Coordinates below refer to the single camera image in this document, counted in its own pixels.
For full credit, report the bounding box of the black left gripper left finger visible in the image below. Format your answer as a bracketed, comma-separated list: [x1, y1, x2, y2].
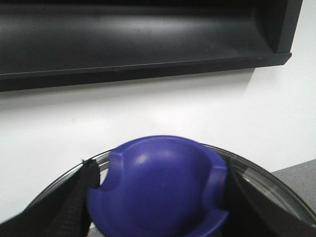
[0, 160, 100, 237]

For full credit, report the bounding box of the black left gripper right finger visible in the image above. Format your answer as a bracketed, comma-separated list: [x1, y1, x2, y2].
[222, 159, 316, 237]

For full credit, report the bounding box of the glass lid with blue knob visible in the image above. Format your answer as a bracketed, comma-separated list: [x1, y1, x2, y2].
[28, 136, 316, 237]

